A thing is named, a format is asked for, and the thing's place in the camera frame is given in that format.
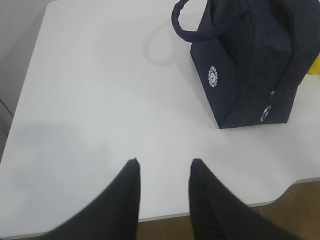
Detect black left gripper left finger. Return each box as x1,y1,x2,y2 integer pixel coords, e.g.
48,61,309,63
41,159,141,240

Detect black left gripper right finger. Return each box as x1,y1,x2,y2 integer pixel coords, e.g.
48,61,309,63
188,159,298,240

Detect navy blue lunch bag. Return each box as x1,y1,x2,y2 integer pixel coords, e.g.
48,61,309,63
171,0,320,129

